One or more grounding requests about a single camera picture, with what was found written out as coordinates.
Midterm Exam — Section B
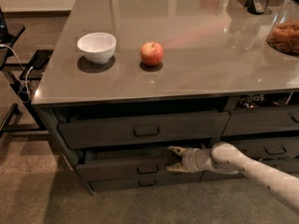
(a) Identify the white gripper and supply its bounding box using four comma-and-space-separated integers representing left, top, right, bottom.
165, 146, 213, 173

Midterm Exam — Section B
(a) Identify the snack bag in drawer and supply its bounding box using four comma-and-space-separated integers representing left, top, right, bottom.
237, 92, 292, 108

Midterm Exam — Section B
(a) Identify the red apple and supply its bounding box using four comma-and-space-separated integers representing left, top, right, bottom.
140, 42, 164, 66

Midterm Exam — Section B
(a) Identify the white ceramic bowl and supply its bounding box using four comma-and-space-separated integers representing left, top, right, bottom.
77, 33, 117, 63

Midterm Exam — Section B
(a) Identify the black side stand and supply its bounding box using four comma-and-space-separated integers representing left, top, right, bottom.
0, 8, 48, 136

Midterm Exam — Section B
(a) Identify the glass jar with snacks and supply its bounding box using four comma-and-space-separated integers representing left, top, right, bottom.
267, 0, 299, 56

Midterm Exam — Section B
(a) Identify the black smartphone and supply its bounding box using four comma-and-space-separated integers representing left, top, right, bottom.
28, 49, 53, 69

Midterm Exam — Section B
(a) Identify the dark cabinet frame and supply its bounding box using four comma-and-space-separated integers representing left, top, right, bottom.
35, 93, 298, 192

